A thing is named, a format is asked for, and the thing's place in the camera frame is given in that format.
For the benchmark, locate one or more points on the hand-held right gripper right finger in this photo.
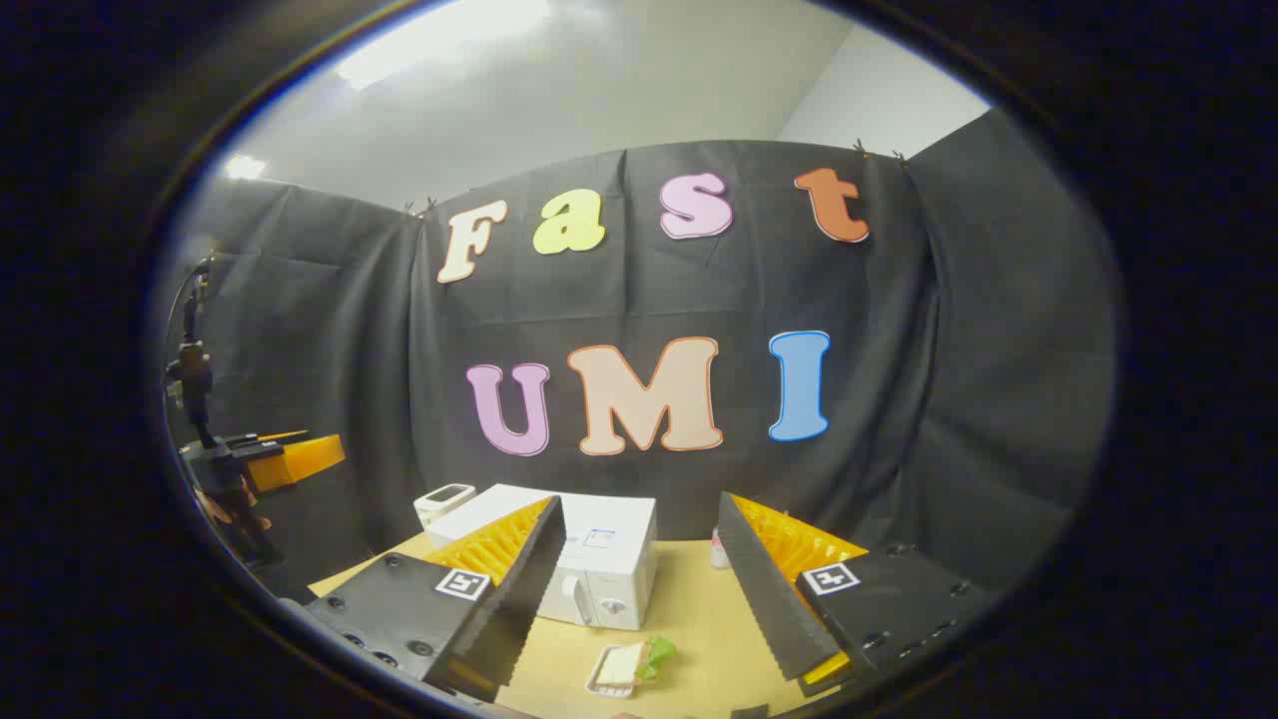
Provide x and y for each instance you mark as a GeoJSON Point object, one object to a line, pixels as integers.
{"type": "Point", "coordinates": [764, 589]}

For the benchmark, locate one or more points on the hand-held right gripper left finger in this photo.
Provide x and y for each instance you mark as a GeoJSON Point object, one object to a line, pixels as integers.
{"type": "Point", "coordinates": [519, 599]}

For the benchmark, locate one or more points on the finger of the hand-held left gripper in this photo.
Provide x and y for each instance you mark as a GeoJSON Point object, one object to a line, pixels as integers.
{"type": "Point", "coordinates": [300, 461]}

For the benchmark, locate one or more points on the white microwave oven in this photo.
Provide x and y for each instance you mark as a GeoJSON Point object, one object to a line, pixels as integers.
{"type": "Point", "coordinates": [609, 569]}

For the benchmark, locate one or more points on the bread and lettuce sandwich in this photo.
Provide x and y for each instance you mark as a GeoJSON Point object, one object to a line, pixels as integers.
{"type": "Point", "coordinates": [639, 659]}

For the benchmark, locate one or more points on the small white bottle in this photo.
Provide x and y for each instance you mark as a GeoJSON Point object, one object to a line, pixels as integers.
{"type": "Point", "coordinates": [719, 551]}

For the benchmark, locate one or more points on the white rectangular tray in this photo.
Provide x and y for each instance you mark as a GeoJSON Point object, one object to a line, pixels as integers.
{"type": "Point", "coordinates": [597, 687]}

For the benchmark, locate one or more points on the white toaster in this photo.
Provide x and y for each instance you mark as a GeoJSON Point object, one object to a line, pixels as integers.
{"type": "Point", "coordinates": [444, 501]}

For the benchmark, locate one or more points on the black backdrop cloth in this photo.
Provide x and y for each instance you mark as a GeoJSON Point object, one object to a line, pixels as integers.
{"type": "Point", "coordinates": [899, 350]}

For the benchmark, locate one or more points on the ceiling light panel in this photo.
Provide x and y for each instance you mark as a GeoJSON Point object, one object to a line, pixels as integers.
{"type": "Point", "coordinates": [245, 166]}

